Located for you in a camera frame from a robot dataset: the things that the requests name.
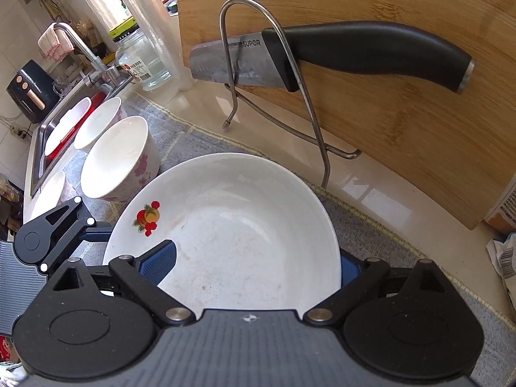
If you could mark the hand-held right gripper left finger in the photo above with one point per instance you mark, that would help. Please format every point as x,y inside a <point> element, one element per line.
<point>159,262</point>

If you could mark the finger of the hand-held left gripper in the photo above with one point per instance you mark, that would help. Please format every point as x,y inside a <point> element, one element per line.
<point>96,234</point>

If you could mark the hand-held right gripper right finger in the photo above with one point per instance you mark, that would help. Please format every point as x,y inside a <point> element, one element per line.
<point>350,270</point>

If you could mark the white bowl purple flower print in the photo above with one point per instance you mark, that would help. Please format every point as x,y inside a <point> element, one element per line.
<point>48,193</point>

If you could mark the white bowl pink flower print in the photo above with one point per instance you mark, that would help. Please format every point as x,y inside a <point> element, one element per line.
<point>113,157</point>

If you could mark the small white stained plate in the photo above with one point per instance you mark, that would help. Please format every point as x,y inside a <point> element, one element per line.
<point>242,217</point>

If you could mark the plain white bowl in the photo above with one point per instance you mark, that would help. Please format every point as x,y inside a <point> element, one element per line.
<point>96,123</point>

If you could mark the grey blue checked towel mat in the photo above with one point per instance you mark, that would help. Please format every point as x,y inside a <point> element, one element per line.
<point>403,242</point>

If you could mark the steel sink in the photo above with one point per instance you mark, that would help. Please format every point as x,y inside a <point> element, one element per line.
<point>40,141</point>

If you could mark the white plastic colander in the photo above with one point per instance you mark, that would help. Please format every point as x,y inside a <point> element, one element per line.
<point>66,125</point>

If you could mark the white power strip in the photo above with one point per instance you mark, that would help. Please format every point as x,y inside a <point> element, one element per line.
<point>20,131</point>

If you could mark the red plastic basin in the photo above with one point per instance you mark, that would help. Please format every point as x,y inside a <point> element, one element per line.
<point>98,98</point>

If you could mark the white crumpled packet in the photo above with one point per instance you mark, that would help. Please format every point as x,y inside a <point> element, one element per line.
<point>504,258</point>

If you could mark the dark blue air fryer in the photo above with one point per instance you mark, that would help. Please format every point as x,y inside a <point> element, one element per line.
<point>32,92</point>

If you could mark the steel soap dispenser pump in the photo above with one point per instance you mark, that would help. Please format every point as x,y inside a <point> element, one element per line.
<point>113,73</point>

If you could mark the brown paper packet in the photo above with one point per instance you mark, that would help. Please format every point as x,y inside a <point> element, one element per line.
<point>504,209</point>

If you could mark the glass jar green lid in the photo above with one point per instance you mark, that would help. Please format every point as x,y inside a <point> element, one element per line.
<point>149,64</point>

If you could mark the steel faucet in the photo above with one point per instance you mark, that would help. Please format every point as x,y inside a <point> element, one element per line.
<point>86,50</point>

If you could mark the pink checked cloth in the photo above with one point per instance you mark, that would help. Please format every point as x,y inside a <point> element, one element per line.
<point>54,46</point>

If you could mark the tall cling film roll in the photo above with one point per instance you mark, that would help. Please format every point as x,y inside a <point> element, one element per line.
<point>163,28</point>

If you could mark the bamboo cutting board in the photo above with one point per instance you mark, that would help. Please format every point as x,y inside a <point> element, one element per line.
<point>363,0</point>

